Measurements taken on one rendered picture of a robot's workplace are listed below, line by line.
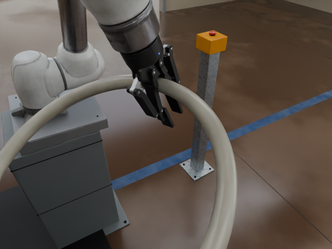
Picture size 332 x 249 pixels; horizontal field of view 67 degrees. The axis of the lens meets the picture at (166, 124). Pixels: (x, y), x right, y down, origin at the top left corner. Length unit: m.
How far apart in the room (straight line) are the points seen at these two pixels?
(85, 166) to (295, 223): 1.41
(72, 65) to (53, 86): 0.12
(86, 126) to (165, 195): 0.95
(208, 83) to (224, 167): 1.19
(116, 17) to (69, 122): 0.87
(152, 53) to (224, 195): 0.25
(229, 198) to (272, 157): 1.98
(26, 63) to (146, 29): 0.80
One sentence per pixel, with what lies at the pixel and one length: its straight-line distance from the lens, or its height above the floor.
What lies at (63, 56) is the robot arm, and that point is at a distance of 1.17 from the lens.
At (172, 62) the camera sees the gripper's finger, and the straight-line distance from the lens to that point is 0.54.
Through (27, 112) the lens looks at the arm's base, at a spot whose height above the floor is 0.90.
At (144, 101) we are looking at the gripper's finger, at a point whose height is 1.30.
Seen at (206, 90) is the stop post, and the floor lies 0.76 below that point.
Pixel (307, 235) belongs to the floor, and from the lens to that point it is 1.98.
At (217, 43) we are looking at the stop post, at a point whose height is 1.06.
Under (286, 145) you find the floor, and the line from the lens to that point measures 2.50.
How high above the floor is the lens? 1.57
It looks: 39 degrees down
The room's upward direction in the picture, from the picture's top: straight up
